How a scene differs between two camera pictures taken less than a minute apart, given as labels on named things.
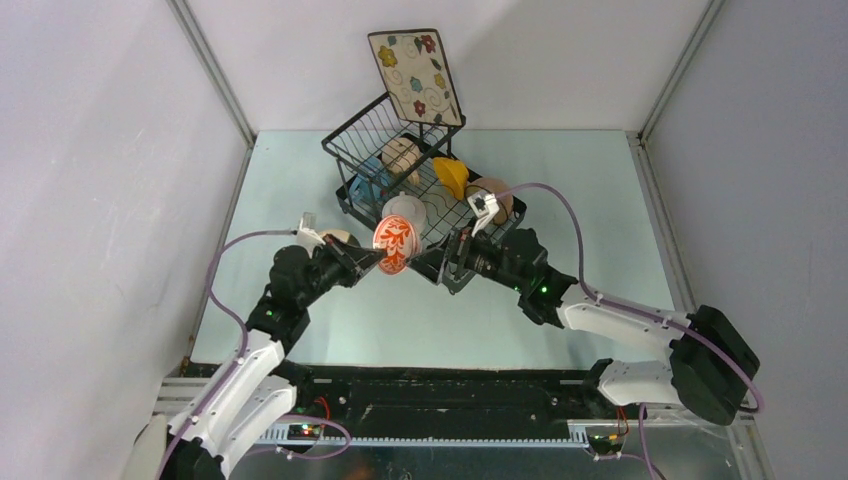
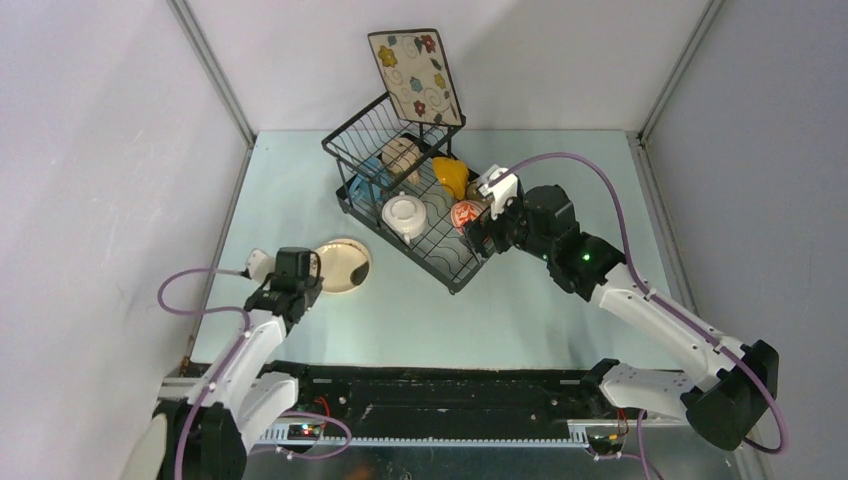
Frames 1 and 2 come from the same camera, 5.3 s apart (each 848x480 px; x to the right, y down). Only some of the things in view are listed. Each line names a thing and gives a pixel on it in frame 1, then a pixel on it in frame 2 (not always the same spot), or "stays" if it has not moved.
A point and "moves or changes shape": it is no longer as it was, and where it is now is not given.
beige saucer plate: [339, 234] moves or changes shape
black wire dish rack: [445, 205] stays
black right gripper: [459, 247] → [481, 228]
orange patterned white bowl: [399, 238] → [462, 212]
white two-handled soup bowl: [407, 206] stays
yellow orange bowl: [453, 174] stays
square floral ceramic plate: [418, 73] stays
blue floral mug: [370, 184] stays
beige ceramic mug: [402, 156] stays
